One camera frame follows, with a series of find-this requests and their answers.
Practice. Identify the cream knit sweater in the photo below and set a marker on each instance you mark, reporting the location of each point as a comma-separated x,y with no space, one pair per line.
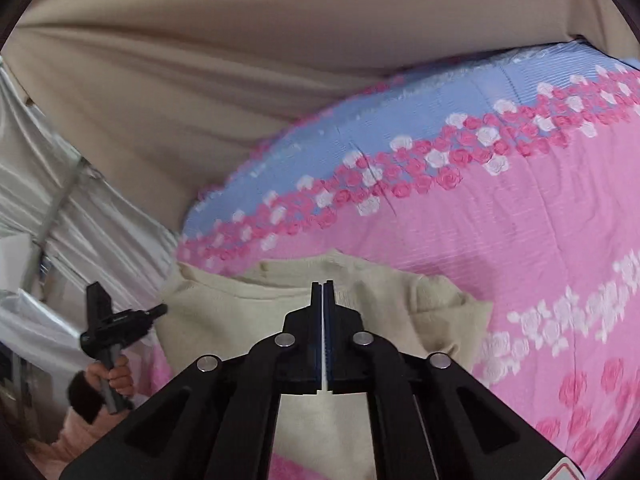
240,305

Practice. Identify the person's left forearm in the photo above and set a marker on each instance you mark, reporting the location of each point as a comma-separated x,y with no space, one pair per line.
85,420

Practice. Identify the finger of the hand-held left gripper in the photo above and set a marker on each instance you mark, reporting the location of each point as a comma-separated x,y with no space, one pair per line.
156,311

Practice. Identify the pink floral bedsheet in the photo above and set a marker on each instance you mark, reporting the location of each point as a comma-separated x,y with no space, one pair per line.
475,220

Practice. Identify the person's left hand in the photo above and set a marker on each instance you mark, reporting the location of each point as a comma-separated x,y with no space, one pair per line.
120,375

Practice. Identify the beige curtain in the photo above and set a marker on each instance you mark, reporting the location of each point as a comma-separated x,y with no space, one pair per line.
225,60

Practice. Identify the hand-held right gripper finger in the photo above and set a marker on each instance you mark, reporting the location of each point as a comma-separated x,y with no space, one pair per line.
320,330
330,330

